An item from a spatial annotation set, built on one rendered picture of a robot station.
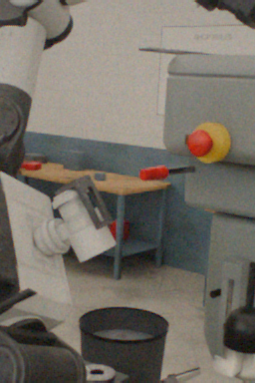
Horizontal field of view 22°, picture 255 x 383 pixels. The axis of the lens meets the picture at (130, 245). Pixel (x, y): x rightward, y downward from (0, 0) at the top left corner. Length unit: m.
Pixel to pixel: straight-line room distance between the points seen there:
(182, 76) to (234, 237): 0.30
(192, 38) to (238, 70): 5.44
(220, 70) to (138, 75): 5.80
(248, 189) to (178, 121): 0.17
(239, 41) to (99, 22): 1.73
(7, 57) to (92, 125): 6.02
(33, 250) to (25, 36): 0.41
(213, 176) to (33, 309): 0.39
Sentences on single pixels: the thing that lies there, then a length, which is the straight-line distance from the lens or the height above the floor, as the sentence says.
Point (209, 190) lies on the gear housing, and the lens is 1.13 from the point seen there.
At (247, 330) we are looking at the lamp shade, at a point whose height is 1.49.
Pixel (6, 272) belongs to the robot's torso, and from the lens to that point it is 0.96.
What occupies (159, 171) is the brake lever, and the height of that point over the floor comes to 1.71.
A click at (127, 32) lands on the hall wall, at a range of 6.93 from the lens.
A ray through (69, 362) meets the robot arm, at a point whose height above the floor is 1.43.
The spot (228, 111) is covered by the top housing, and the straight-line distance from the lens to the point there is 1.00.
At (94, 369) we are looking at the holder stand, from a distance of 1.64.
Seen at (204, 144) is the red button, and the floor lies 1.76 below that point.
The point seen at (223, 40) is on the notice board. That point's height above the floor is 2.24.
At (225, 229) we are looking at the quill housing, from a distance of 1.17.
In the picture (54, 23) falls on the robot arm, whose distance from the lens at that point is 1.29.
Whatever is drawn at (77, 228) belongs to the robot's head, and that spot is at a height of 1.61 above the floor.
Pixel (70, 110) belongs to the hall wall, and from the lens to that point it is 7.46.
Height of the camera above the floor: 1.84
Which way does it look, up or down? 14 degrees down
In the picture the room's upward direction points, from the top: 3 degrees clockwise
